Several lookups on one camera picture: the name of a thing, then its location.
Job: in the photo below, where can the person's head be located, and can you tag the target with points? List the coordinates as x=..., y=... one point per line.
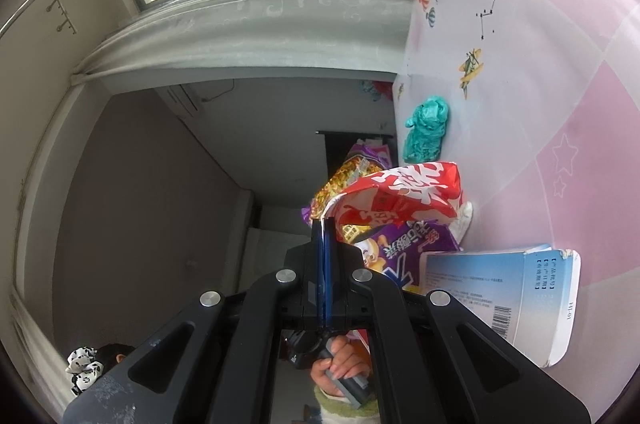
x=115, y=353

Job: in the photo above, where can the white air conditioner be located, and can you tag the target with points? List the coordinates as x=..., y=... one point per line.
x=185, y=101

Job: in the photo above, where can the grey white curtain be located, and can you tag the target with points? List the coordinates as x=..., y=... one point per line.
x=250, y=23

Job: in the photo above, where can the purple cartoon snack packet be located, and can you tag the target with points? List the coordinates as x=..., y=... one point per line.
x=400, y=254

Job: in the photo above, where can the panda print cloth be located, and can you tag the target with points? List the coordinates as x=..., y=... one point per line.
x=82, y=366

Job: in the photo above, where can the white crumpled paper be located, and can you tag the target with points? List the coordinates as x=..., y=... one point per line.
x=462, y=224

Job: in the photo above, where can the person's left forearm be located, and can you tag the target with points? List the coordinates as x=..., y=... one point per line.
x=340, y=411

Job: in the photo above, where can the white blue paper box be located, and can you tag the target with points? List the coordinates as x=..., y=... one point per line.
x=475, y=284

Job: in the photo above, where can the teal plastic bag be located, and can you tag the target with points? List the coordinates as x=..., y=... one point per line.
x=425, y=128

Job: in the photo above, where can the pink printed tablecloth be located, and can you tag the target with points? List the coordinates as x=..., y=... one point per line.
x=525, y=78

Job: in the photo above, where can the person's left hand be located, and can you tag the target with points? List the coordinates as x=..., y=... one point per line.
x=345, y=361

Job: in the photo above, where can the red white noodle packet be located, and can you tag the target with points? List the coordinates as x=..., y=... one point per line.
x=400, y=194

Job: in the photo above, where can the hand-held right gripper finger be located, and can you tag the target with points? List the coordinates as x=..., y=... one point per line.
x=318, y=284
x=330, y=284

